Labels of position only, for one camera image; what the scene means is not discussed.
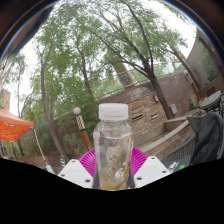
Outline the yellow blue striped cone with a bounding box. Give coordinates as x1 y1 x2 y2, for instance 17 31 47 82
59 154 67 169

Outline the grey wall box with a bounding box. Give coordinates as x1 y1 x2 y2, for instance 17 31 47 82
169 103 179 116

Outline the black jacket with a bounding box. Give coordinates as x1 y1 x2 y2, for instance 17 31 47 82
189 111 224 166

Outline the leaning grey-trunk tree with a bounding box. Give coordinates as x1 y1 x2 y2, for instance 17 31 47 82
33 19 71 163

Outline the dark-trunk tree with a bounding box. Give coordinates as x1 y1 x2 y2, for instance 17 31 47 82
89 0 188 120

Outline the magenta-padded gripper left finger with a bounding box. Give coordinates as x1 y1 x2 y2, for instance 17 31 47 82
57 148 98 190

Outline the black laptop with stickers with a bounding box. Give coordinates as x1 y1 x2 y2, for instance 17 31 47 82
164 154 193 174

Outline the striped wooden lamp post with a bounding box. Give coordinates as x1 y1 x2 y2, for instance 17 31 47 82
72 106 94 152

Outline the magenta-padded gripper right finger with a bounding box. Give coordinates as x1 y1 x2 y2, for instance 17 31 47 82
129 146 172 190

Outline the orange patio umbrella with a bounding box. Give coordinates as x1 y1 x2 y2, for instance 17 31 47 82
0 106 36 143

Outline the clear bottle with white cap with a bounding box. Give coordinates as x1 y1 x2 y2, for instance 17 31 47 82
92 102 135 191

